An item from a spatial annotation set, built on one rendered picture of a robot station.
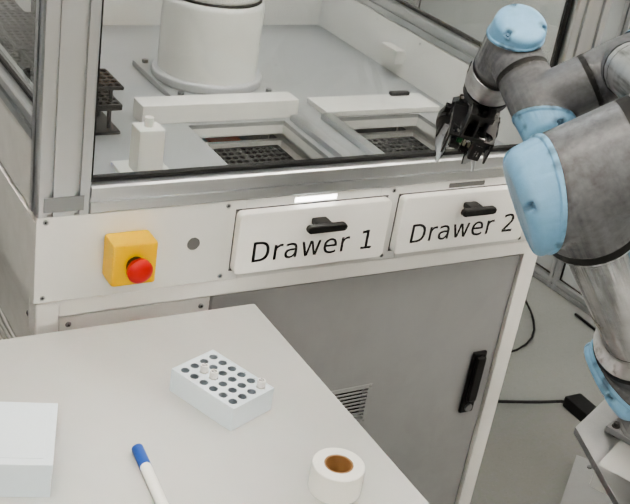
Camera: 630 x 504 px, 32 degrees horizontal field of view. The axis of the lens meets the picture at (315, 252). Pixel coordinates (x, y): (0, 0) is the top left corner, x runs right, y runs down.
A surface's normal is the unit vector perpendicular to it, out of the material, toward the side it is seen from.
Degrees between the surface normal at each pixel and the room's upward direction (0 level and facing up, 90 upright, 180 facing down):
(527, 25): 34
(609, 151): 58
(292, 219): 90
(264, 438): 0
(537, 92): 52
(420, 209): 90
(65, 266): 90
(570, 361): 0
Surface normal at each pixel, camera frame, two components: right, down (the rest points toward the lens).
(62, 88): 0.47, 0.47
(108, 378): 0.14, -0.88
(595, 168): -0.23, -0.04
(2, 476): 0.15, 0.47
